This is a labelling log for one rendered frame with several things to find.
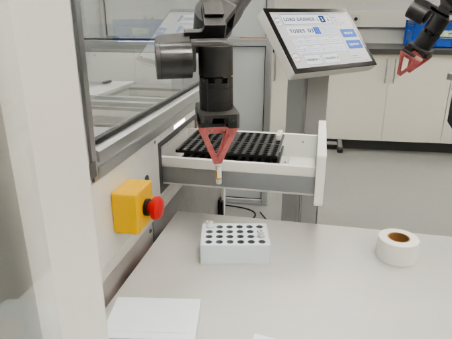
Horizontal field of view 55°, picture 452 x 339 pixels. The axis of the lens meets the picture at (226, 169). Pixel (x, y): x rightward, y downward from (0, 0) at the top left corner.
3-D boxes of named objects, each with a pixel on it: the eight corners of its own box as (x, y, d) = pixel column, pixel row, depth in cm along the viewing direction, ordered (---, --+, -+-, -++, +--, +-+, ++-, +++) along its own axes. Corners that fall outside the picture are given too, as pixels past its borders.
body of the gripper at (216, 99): (200, 126, 69) (199, 81, 67) (195, 112, 79) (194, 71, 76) (240, 125, 70) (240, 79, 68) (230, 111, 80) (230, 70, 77)
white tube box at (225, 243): (266, 240, 85) (266, 222, 84) (270, 264, 77) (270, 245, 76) (202, 240, 85) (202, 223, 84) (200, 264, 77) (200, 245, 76)
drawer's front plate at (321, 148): (322, 161, 112) (325, 120, 108) (322, 207, 86) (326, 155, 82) (315, 161, 113) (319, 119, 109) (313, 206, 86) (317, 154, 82)
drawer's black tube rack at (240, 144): (283, 159, 108) (284, 134, 106) (276, 184, 92) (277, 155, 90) (198, 153, 113) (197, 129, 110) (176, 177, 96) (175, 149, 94)
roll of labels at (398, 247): (420, 254, 80) (424, 235, 79) (409, 271, 75) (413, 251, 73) (383, 243, 84) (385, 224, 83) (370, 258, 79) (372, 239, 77)
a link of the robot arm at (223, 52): (236, 39, 68) (229, 36, 73) (192, 40, 67) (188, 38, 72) (236, 83, 70) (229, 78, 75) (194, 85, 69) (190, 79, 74)
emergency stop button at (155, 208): (166, 214, 74) (165, 192, 73) (158, 224, 71) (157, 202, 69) (150, 212, 75) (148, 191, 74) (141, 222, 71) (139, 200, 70)
